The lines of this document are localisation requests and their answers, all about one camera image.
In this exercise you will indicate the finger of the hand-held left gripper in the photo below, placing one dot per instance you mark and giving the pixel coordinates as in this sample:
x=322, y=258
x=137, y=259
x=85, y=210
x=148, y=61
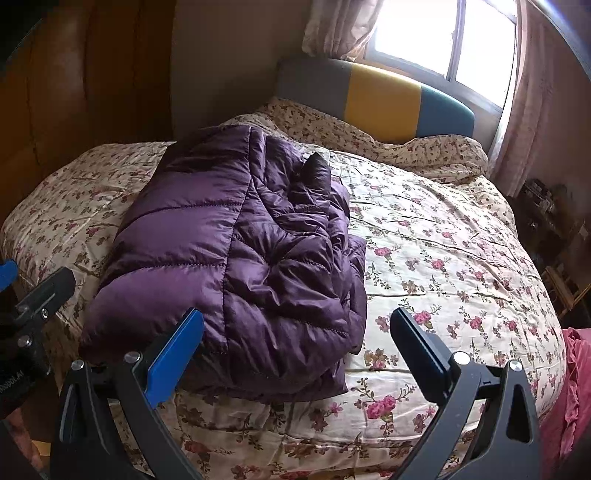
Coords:
x=7, y=274
x=44, y=293

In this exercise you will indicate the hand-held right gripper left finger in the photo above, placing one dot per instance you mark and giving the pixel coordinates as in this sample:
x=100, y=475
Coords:
x=175, y=355

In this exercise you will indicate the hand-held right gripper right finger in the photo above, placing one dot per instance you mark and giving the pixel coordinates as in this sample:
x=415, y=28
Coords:
x=415, y=355

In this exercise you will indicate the purple puffer jacket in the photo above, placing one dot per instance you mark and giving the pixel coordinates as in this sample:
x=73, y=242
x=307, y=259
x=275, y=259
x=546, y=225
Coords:
x=207, y=258

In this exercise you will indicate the person's left hand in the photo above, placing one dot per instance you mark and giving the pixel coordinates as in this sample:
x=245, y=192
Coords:
x=23, y=434

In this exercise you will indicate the floral quilt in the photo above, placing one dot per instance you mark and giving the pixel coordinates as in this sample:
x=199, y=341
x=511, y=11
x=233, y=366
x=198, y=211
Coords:
x=438, y=240

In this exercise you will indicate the pink cloth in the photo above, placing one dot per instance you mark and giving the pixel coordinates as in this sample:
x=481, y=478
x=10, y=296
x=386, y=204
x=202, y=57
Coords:
x=565, y=415

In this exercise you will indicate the wooden chair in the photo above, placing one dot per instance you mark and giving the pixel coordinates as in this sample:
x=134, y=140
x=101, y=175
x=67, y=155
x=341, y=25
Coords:
x=565, y=290

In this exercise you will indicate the brown wooden wardrobe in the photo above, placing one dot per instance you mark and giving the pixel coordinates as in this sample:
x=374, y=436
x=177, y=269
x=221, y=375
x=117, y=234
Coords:
x=78, y=92

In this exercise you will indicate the cluttered wooden desk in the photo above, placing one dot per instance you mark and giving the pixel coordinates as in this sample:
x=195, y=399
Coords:
x=545, y=207

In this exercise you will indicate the floral pillow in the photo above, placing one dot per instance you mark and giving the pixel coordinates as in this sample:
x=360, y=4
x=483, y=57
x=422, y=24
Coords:
x=415, y=152

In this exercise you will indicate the grey yellow blue headboard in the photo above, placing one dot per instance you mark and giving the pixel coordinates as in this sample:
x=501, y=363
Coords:
x=383, y=101

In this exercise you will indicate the long pink patterned curtain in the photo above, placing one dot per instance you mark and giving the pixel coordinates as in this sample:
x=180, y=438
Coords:
x=540, y=101

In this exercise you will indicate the window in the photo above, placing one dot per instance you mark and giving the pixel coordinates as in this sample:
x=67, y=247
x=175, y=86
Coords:
x=480, y=41

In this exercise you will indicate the short pink patterned curtain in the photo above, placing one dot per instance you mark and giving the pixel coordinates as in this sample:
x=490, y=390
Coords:
x=337, y=27

